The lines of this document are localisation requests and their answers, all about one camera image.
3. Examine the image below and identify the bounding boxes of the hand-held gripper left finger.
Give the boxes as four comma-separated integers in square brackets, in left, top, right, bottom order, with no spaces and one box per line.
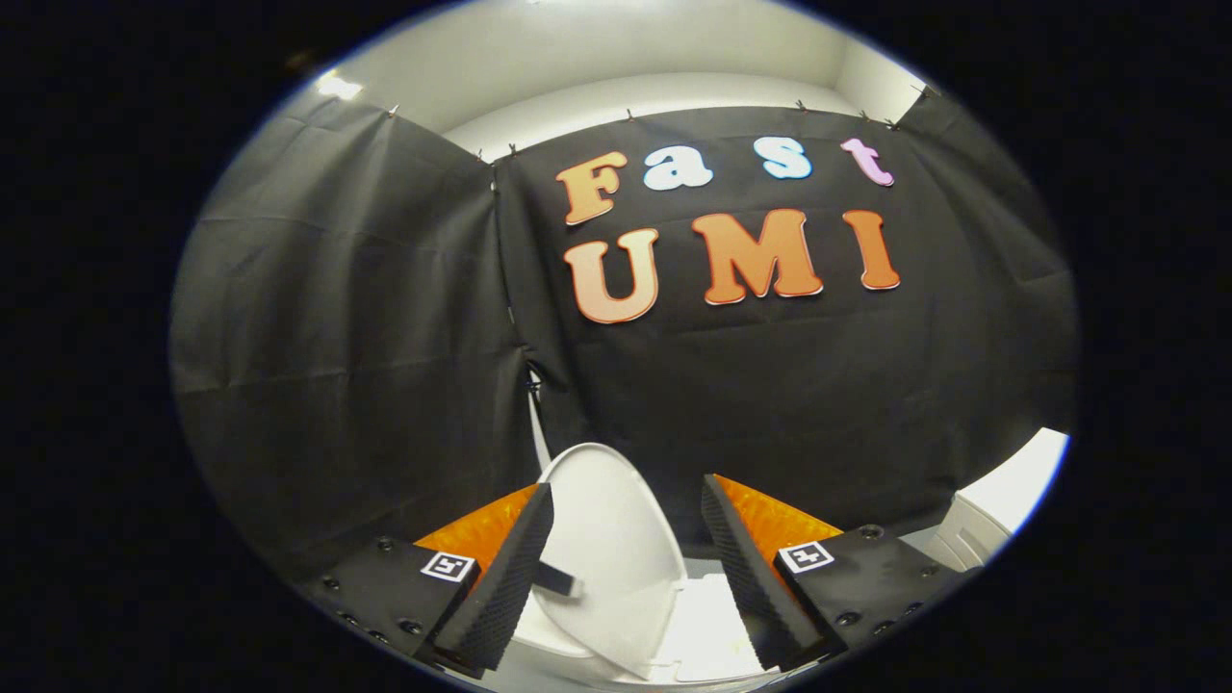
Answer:
[303,483,557,679]

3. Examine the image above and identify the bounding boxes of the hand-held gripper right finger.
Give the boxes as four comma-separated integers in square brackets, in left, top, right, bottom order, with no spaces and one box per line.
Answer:
[702,474,963,673]

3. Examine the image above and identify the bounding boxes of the white toilet seat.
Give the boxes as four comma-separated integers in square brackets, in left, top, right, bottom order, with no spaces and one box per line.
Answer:
[508,574,776,686]

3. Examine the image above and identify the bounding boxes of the white pole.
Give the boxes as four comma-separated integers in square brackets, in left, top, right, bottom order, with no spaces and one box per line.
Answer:
[526,383,553,475]

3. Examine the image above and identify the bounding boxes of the white drawer cabinet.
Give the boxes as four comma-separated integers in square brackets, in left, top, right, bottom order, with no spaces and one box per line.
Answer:
[903,427,1071,578]

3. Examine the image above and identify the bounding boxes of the black backdrop cloth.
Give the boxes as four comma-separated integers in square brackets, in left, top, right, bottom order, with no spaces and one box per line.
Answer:
[171,85,1079,578]

